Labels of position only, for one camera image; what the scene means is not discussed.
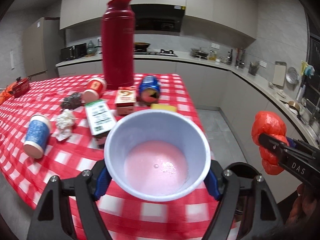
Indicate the crushed blue soda can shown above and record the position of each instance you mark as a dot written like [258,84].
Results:
[149,89]

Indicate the black microwave oven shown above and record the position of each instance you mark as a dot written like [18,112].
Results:
[73,52]

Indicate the orange mesh bag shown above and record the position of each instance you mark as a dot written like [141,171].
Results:
[6,94]

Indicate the round metal steamer plate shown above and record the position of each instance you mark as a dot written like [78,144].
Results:
[292,76]

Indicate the red white checkered tablecloth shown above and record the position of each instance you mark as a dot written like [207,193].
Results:
[125,216]

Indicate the red white milk carton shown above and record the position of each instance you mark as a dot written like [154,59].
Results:
[125,100]

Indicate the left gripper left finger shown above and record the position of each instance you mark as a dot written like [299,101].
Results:
[52,218]

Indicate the black wok on stove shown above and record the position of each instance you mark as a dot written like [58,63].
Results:
[141,47]

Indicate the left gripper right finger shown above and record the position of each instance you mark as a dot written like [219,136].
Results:
[241,191]

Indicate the gas stove top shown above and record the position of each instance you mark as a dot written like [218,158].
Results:
[160,52]

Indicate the beige refrigerator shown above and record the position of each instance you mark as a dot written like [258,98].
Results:
[41,45]

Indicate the pan on counter rack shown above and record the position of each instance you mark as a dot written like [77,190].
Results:
[198,53]

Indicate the blue patterned paper cup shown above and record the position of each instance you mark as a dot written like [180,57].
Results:
[37,136]

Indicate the steel wool scrubber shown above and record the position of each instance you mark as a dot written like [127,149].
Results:
[72,102]

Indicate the red thermos flask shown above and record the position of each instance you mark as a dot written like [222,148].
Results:
[117,31]

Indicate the small red pot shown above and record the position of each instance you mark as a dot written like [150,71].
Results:
[21,86]

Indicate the person's right hand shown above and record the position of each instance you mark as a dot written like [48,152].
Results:
[304,206]

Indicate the yellow oil bottle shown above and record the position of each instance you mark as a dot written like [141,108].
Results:
[212,55]

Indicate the yellow rubber glove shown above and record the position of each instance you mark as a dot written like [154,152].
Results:
[304,65]

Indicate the yellow sponge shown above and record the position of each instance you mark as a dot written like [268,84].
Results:
[165,107]

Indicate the teal rubber glove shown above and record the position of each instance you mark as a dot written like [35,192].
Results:
[309,71]

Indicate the green ceramic vase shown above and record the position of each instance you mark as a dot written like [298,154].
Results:
[91,48]

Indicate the crumpled white tissue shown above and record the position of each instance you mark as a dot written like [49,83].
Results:
[64,124]

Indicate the black utensil holder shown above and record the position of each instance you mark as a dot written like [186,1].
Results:
[253,67]

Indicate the black range hood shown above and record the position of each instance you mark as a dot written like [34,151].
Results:
[158,17]

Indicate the wooden bowl on counter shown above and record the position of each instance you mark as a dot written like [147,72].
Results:
[294,105]

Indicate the red plastic bag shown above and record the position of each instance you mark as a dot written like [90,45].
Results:
[268,131]

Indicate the white cutting board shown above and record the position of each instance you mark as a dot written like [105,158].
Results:
[279,73]

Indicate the white blue paper cup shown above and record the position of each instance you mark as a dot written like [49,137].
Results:
[157,155]

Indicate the knife block with utensils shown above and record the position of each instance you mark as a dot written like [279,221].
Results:
[240,58]

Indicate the dark glass bottle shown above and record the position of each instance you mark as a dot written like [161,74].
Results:
[229,57]

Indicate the red paper cup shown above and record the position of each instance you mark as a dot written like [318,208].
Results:
[95,87]

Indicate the green white carton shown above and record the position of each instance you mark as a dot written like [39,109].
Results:
[100,120]

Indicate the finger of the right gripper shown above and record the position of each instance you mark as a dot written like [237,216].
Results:
[271,149]

